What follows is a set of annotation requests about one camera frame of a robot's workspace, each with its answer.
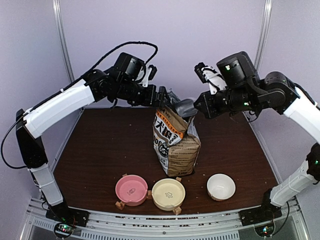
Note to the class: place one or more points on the white ceramic bowl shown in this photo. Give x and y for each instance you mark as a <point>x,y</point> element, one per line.
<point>220,187</point>

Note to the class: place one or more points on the wooden bowl stand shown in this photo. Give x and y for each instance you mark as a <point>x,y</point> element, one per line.
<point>120,205</point>

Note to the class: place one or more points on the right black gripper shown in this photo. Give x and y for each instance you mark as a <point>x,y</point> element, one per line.
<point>208,108</point>

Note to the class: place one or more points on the yellow pet bowl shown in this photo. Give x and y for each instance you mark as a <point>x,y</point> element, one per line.
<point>168,194</point>

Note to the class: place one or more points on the brown dog food bag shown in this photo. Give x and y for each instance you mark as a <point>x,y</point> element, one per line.
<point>175,138</point>

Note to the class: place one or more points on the front aluminium rail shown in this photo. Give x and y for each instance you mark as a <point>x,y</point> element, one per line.
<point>224,225</point>

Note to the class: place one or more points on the left aluminium frame post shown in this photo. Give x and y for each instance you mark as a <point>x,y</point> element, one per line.
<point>63,43</point>

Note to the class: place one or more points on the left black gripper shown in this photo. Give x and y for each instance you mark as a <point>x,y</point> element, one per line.
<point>150,100</point>

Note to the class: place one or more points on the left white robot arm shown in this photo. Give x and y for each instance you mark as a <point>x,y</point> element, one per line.
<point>128,79</point>

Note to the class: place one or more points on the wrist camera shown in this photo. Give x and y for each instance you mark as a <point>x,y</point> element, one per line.
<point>208,75</point>
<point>149,75</point>

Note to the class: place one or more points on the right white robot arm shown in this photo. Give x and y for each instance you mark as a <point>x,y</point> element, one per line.
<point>236,87</point>

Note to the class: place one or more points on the pink pet bowl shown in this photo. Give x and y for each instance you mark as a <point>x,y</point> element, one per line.
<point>131,190</point>

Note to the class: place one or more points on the right aluminium frame post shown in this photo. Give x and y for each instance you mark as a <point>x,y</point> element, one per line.
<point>264,30</point>

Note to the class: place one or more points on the aluminium frame post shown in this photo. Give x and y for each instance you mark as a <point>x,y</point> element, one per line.
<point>264,30</point>
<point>63,43</point>

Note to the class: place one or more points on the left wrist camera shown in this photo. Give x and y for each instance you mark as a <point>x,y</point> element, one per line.
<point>149,75</point>

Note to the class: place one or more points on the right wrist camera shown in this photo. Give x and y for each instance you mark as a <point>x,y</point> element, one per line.
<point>208,75</point>

